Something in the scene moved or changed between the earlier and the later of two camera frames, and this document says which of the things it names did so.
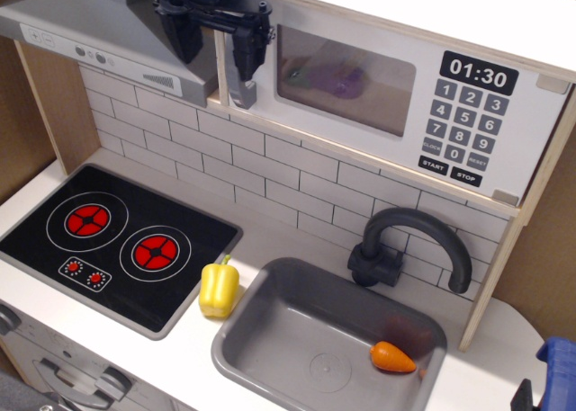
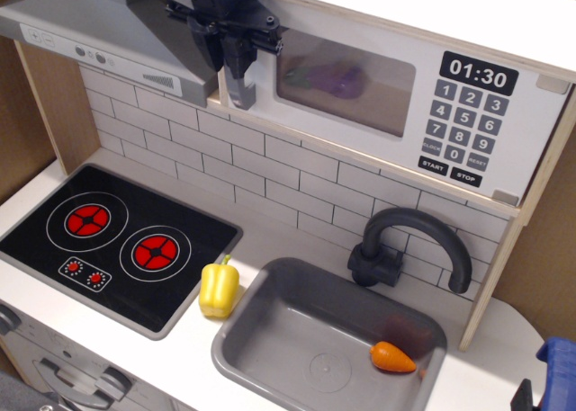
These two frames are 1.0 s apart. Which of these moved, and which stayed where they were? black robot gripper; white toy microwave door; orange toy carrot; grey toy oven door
Moved: black robot gripper
Stayed: grey toy oven door; orange toy carrot; white toy microwave door
